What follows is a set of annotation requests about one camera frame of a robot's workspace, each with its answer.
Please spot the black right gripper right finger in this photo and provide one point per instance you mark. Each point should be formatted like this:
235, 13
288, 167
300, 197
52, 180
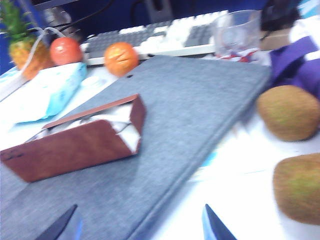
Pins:
212, 225

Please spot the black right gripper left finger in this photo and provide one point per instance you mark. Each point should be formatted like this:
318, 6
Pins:
66, 225

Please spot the brown leather glasses case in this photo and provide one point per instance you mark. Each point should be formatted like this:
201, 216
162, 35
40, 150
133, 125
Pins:
62, 150

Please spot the white paper sheet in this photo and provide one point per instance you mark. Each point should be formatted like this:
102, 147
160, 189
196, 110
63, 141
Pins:
206, 162

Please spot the brown kiwi fruit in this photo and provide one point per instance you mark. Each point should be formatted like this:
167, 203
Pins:
300, 190
287, 112

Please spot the grey fabric laptop sleeve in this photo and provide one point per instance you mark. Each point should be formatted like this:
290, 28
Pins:
187, 112

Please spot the white and blue tissue pack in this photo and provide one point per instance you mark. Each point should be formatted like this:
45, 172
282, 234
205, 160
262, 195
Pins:
57, 87

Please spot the red-orange round fruit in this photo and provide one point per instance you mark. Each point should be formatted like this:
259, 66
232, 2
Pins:
66, 51

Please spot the orange mandarin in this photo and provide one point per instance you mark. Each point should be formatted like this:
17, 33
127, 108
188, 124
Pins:
121, 58

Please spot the toy pineapple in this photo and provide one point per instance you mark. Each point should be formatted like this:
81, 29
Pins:
22, 52

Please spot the clear plastic cup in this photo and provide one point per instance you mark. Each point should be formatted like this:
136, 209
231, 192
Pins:
237, 35

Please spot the tan cardboard piece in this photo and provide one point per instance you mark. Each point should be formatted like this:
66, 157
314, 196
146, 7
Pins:
275, 40

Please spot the white and grey keyboard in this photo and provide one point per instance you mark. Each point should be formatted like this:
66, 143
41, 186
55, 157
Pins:
155, 37

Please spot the black rounded device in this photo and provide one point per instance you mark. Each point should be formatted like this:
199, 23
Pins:
277, 15

